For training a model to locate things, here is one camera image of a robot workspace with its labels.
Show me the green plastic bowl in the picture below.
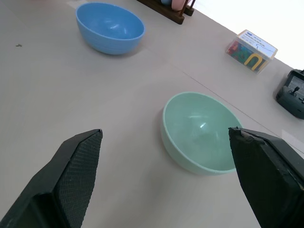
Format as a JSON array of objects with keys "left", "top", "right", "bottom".
[{"left": 161, "top": 91, "right": 243, "bottom": 176}]

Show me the pink cup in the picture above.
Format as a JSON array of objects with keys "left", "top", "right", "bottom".
[{"left": 171, "top": 0, "right": 185, "bottom": 12}]

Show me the blue plastic bowl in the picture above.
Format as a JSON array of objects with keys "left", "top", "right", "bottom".
[{"left": 76, "top": 2, "right": 145, "bottom": 56}]

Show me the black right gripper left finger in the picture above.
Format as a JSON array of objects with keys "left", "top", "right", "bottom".
[{"left": 0, "top": 129, "right": 103, "bottom": 228}]

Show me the dark wooden rack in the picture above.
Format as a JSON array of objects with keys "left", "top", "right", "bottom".
[{"left": 137, "top": 0, "right": 196, "bottom": 25}]

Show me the black remote controller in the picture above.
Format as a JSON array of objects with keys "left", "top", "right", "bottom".
[{"left": 275, "top": 68, "right": 304, "bottom": 120}]

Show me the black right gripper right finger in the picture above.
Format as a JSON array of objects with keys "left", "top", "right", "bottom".
[{"left": 228, "top": 126, "right": 304, "bottom": 228}]

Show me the clear box of colourful magnets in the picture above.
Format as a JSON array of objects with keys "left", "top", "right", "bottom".
[{"left": 225, "top": 29, "right": 278, "bottom": 75}]

